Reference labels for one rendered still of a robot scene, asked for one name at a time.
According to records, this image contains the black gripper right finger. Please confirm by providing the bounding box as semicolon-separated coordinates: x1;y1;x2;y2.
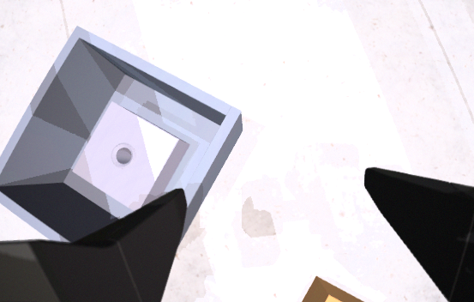
364;166;474;302

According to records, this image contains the white square plate with hole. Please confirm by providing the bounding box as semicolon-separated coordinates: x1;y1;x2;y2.
72;102;190;211

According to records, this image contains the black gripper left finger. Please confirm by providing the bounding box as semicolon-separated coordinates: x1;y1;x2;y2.
0;188;187;302

